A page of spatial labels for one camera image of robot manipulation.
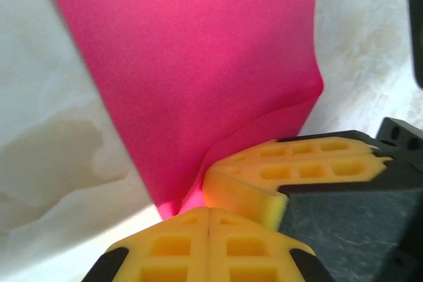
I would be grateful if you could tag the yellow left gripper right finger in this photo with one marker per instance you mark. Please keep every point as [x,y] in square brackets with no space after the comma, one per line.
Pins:
[248,252]

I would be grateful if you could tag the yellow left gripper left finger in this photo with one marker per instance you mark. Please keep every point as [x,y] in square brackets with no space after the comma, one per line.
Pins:
[172,252]

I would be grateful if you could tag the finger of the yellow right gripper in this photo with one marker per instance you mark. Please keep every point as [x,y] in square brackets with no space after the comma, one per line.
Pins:
[244,196]
[297,148]

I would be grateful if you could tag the pink square paper sheet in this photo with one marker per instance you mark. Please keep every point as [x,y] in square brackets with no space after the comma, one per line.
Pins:
[198,64]

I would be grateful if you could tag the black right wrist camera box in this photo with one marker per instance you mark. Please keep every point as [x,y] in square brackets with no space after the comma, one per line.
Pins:
[417,31]

